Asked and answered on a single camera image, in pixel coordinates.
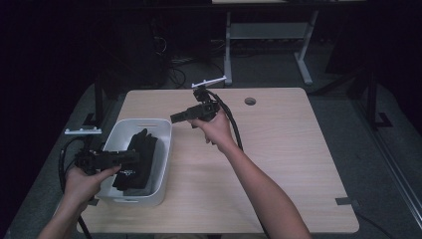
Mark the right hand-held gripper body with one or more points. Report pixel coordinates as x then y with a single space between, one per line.
205 111

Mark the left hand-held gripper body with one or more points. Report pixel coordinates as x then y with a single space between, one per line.
89 159

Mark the black glove with white print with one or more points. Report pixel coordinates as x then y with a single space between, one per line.
129 181

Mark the white plastic bin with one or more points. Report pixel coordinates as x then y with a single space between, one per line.
164 159

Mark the person's right hand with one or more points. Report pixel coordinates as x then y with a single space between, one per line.
219 132

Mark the person's left hand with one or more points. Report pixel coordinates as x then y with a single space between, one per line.
81 186

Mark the grey tape piece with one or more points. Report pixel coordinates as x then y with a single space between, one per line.
345 201
93 201

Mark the grey metal floor rail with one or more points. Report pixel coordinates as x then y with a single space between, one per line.
109 113
391 159

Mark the black metal stand post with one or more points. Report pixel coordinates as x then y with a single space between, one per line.
99 99
371 99

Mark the grey metal desk frame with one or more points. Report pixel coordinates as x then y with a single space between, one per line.
268 30

